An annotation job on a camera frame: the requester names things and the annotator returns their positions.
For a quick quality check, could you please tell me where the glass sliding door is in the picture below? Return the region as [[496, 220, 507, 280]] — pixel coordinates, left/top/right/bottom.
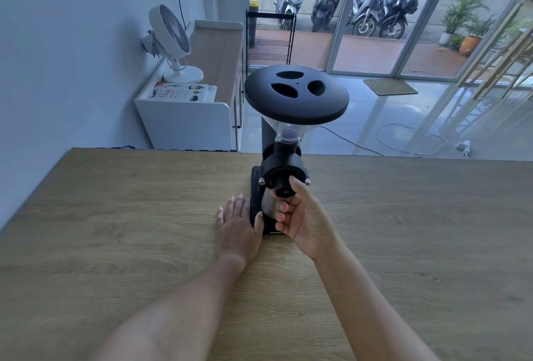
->
[[325, 0, 459, 79]]

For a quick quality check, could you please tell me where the green plant in white pot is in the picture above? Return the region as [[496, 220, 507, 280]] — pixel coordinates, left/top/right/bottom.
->
[[438, 0, 498, 47]]

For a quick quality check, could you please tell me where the white printed book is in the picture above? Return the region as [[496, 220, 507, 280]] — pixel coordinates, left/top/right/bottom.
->
[[140, 82, 218, 103]]

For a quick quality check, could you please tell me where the person's right hand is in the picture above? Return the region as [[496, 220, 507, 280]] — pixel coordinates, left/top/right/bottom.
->
[[270, 175, 335, 262]]

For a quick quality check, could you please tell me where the light wooden frame stand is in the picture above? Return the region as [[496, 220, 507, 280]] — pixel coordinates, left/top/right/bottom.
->
[[456, 0, 533, 101]]

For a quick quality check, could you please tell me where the black motorcycle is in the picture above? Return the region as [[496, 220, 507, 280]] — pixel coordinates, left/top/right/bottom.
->
[[378, 0, 419, 40]]

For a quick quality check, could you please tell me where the black metal rack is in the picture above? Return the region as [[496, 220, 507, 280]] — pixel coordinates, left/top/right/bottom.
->
[[246, 9, 297, 78]]

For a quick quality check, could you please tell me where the orange plant pot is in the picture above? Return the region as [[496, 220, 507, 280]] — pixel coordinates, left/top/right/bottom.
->
[[459, 35, 484, 57]]

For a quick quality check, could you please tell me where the steel dosing cup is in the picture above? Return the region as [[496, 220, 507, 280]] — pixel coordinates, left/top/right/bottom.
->
[[261, 189, 289, 233]]

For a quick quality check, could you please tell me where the person's left hand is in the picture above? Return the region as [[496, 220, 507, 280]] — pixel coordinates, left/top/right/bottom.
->
[[215, 193, 265, 266]]

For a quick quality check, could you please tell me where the person's left forearm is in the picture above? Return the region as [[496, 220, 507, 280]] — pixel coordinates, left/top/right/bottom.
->
[[94, 253, 249, 361]]

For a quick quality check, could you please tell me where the brown doormat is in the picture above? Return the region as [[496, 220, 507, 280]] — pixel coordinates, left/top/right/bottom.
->
[[363, 79, 419, 96]]

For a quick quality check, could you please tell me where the person's right forearm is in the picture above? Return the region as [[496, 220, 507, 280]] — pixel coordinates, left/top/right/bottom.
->
[[312, 241, 441, 361]]

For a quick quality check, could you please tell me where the white desk fan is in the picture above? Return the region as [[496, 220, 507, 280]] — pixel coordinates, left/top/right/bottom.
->
[[146, 4, 205, 84]]

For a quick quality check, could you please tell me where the black coffee grinder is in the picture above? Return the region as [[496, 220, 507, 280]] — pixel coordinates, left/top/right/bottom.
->
[[244, 65, 350, 236]]

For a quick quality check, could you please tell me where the black scooter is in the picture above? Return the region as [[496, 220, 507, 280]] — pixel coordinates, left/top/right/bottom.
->
[[311, 0, 346, 34]]

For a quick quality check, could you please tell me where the silver motorcycle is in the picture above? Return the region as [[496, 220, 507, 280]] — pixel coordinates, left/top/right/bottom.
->
[[347, 0, 386, 38]]

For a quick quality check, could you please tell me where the white cabinet with wood top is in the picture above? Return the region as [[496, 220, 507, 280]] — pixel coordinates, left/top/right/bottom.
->
[[134, 20, 246, 152]]

